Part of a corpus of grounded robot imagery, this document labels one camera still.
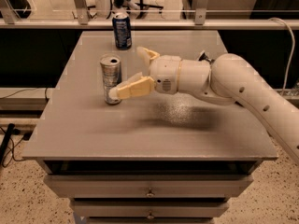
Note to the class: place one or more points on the grey drawer cabinet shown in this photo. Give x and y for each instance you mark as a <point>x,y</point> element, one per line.
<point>79,134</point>

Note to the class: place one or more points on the silver redbull can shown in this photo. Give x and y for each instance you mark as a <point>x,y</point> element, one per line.
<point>111,75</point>

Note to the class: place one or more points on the lower drawer with knob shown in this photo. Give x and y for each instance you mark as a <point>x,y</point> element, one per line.
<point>148,208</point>

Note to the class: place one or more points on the drawer with knob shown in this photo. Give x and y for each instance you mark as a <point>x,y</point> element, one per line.
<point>148,186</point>
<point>148,208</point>

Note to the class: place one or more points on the blue soda can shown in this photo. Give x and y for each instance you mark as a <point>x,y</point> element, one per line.
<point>122,30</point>

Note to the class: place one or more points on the top drawer with knob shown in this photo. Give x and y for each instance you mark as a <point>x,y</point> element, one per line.
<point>148,186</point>

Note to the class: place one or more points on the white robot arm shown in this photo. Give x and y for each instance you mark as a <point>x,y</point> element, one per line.
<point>223,81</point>

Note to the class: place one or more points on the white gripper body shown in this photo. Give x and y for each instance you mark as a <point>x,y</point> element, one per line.
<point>163,73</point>

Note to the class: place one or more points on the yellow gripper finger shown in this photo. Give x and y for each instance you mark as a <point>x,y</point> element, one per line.
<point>135,86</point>
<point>147,55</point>

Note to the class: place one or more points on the metal railing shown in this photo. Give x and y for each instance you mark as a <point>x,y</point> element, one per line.
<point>152,14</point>

